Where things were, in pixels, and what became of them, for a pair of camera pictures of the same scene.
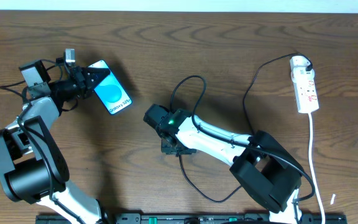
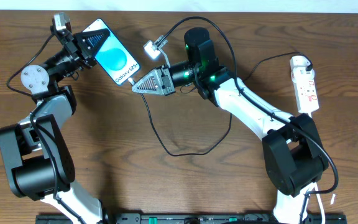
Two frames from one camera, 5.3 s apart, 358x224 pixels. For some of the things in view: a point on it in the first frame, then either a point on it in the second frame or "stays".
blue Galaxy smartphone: (114, 96) -> (115, 58)
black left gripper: (81, 81) -> (78, 48)
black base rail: (198, 218) stays
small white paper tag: (332, 200) stays
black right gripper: (173, 149) -> (166, 81)
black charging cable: (250, 129) -> (230, 111)
